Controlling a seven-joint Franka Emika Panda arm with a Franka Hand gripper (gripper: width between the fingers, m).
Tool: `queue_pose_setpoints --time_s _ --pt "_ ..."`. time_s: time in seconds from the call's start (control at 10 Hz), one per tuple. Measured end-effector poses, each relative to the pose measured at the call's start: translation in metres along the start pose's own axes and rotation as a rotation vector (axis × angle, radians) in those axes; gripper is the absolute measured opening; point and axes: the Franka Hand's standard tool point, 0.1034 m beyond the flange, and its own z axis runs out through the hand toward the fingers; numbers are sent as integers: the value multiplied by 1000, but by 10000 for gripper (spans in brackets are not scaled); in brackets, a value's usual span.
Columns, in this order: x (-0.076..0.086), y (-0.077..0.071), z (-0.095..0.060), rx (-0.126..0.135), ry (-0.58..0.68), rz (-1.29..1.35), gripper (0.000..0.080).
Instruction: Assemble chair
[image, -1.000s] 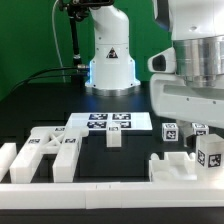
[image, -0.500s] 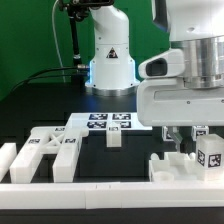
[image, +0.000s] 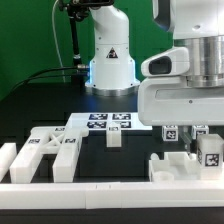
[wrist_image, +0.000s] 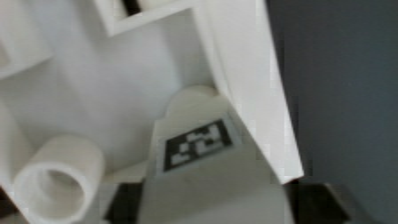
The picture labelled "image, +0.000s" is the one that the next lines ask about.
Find white thin cable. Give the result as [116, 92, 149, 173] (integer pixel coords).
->
[51, 0, 67, 84]

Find white tagged cube nut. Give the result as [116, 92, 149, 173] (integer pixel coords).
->
[162, 125, 178, 141]
[191, 125, 209, 140]

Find white chair back frame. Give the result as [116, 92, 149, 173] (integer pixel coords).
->
[10, 126, 89, 184]

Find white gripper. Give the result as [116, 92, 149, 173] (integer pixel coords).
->
[138, 78, 224, 154]

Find white fence wall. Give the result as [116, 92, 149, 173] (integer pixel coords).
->
[0, 181, 224, 209]
[0, 143, 17, 182]

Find black camera stand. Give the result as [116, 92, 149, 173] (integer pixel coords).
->
[59, 0, 114, 65]

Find white chair seat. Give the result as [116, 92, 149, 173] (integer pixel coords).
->
[149, 152, 199, 182]

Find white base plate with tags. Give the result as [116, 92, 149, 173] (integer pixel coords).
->
[66, 112, 152, 131]

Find white left fence wall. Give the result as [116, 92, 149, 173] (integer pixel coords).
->
[0, 143, 17, 182]

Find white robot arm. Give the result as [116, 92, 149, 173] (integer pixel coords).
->
[86, 0, 224, 128]

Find black cables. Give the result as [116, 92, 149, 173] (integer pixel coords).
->
[8, 63, 91, 96]

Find white front fence wall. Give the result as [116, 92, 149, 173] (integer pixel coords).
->
[0, 181, 224, 209]

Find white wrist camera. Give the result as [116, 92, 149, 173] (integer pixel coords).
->
[141, 47, 190, 77]

